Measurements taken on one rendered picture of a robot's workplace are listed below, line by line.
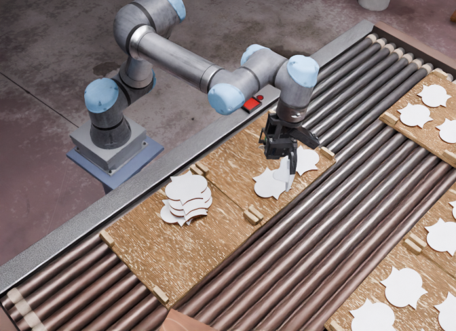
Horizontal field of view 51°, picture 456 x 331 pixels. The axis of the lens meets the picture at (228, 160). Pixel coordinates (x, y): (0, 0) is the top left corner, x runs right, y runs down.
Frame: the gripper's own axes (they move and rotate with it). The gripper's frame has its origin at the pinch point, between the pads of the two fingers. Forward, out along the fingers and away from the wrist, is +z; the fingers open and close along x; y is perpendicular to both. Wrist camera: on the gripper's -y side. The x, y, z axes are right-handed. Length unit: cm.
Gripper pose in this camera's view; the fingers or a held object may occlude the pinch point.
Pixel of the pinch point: (279, 173)
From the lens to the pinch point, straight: 135.7
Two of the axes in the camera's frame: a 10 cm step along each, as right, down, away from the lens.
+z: -1.6, 7.6, 6.3
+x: 2.6, 6.4, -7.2
